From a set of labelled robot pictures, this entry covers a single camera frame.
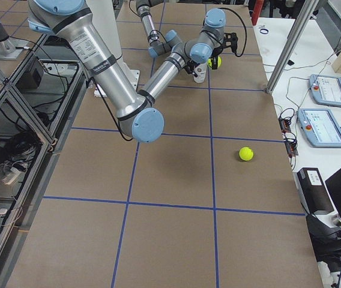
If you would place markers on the tennis ball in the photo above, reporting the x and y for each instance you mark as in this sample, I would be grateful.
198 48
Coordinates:
215 62
246 153

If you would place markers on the clear tennis ball can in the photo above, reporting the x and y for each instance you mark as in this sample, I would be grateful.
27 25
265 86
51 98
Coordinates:
200 72

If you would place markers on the red cylinder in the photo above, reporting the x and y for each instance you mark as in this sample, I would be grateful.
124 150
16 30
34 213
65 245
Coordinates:
256 11

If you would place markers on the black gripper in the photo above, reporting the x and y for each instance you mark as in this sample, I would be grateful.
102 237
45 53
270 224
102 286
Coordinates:
215 59
190 66

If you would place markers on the teach pendant near post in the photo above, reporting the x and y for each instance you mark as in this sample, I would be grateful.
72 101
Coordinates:
326 90

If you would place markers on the brown paper table cover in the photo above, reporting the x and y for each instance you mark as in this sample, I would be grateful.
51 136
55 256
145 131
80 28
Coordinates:
185 210

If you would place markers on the aluminium frame post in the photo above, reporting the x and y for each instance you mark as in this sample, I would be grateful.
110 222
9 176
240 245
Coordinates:
292 40

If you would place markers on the black computer case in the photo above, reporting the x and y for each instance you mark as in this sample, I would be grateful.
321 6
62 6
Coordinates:
313 189

